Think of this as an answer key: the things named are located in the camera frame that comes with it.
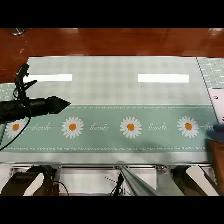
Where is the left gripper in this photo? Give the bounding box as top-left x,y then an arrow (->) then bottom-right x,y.
44,95 -> 66,116

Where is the silver frame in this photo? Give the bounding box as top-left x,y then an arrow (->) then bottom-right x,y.
0,162 -> 214,197

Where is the brown garment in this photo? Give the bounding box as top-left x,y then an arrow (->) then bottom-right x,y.
207,136 -> 224,195

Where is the black cable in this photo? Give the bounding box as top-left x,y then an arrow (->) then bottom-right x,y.
0,113 -> 32,152
104,172 -> 126,197

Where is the blue T-shirt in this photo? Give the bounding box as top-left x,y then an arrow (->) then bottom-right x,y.
205,123 -> 224,141

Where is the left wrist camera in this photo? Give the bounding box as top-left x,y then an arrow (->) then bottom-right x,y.
14,62 -> 39,101

